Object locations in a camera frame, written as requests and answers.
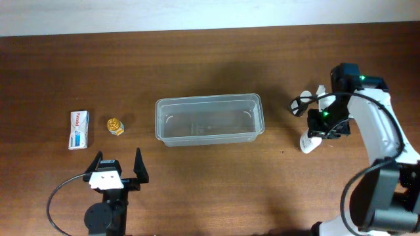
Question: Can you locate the right black cable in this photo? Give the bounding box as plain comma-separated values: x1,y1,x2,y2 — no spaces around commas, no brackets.
287,91,406,236

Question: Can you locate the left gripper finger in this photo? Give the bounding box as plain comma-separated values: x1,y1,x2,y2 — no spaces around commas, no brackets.
133,147,149,184
85,151,103,173

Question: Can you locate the white medicine box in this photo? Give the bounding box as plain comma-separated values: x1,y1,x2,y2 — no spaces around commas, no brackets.
68,111,89,150

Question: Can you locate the clear plastic container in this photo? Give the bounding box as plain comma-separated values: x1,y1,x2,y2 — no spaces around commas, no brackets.
155,93,265,147

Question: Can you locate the white lotion bottle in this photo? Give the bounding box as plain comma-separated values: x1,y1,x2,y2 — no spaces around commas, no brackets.
299,129,322,154

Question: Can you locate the small gold-lid jar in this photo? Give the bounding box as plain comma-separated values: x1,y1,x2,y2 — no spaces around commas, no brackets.
106,118,125,136

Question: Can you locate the left black cable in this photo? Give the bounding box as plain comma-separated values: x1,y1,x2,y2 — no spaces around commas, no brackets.
46,173,91,236

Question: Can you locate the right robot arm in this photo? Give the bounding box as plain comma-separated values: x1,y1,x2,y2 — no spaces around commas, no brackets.
298,63,419,235

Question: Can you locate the black cable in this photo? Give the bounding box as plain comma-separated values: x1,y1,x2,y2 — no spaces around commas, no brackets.
46,173,91,236
287,91,406,236

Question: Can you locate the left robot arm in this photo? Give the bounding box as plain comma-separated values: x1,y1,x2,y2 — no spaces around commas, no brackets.
83,148,150,236

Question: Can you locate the black bottle white cap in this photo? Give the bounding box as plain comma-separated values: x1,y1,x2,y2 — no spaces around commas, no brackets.
289,90,312,117

